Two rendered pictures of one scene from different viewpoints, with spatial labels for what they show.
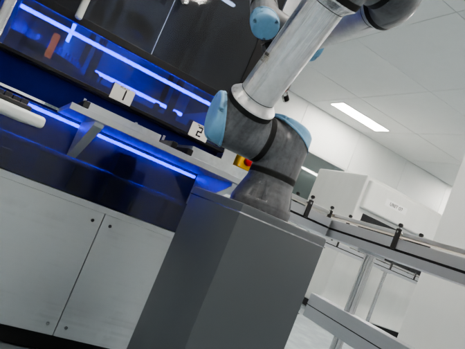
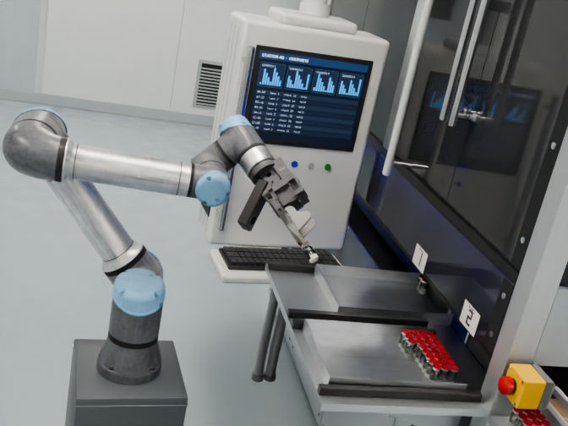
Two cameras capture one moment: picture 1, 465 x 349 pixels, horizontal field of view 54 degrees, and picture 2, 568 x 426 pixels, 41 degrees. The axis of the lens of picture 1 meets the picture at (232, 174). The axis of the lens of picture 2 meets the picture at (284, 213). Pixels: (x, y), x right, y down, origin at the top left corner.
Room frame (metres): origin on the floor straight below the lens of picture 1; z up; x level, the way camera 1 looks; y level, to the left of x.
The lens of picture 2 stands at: (1.64, -1.55, 1.81)
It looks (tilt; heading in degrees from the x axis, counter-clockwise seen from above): 20 degrees down; 100
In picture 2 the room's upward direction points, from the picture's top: 11 degrees clockwise
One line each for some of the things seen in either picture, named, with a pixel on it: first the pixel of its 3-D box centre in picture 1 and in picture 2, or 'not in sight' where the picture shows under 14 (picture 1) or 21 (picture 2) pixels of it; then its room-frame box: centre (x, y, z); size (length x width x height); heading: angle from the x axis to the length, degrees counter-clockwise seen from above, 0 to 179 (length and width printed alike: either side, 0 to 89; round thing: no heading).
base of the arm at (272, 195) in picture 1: (265, 192); (131, 348); (1.10, -0.09, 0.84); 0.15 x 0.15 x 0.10
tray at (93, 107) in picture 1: (113, 124); (380, 293); (1.63, 0.46, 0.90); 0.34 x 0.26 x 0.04; 25
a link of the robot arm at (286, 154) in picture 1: (281, 147); (137, 303); (1.10, -0.08, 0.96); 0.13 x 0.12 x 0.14; 112
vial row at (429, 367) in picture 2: not in sight; (423, 356); (1.77, 0.15, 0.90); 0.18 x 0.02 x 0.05; 115
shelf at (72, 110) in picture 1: (158, 150); (374, 330); (1.64, 0.28, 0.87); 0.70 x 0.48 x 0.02; 115
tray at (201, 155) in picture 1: (206, 163); (380, 356); (1.67, 0.10, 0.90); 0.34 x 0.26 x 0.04; 25
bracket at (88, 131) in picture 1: (83, 141); not in sight; (1.52, 0.50, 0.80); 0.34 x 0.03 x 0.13; 25
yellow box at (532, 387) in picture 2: (243, 160); (526, 386); (1.99, -0.02, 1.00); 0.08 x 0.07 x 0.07; 25
